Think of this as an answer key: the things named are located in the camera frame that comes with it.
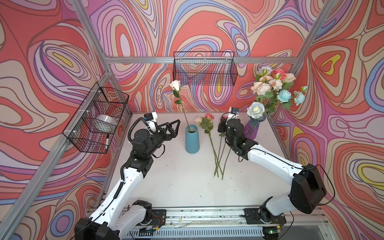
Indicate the small white pink rose spray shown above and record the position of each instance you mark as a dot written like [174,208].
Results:
[206,123]

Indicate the aluminium front rail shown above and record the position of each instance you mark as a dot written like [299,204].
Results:
[204,217]

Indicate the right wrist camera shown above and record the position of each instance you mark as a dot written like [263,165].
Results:
[233,113]

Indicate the teal ceramic cylinder vase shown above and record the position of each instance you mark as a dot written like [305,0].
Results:
[192,141]

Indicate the black wire basket back wall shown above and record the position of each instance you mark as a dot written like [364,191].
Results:
[205,68]

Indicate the black wire basket wall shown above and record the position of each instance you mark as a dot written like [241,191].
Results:
[205,68]
[89,135]

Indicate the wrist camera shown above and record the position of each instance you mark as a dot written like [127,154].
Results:
[233,113]
[151,122]

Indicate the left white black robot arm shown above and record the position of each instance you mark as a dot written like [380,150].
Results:
[132,172]

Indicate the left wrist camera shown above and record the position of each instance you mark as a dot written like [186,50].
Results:
[151,122]

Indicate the purple blue glass vase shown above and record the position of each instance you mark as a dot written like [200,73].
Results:
[252,127]

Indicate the silver tape roll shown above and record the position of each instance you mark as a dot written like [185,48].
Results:
[107,119]

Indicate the magenta rose stem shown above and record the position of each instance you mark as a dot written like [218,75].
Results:
[221,156]

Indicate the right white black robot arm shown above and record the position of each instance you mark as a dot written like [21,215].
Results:
[307,187]

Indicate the single white rosebud stem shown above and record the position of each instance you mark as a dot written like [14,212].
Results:
[176,87]

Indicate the teal peony flower stem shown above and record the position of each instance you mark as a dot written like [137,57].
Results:
[288,99]

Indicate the pink rosebud spray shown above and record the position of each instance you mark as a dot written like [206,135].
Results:
[279,74]

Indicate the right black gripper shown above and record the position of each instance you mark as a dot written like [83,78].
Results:
[222,124]

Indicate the black wire basket left wall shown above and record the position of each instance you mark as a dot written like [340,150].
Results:
[89,135]

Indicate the white blue rose stem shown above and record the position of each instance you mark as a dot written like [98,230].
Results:
[264,71]

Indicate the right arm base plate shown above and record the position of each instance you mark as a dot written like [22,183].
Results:
[255,216]

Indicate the cream pink rose stem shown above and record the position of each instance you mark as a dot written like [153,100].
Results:
[289,78]

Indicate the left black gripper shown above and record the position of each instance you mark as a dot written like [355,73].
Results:
[169,132]

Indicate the white blue-edged rose stem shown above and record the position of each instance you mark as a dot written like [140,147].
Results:
[256,110]

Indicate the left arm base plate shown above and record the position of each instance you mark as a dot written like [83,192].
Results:
[157,219]

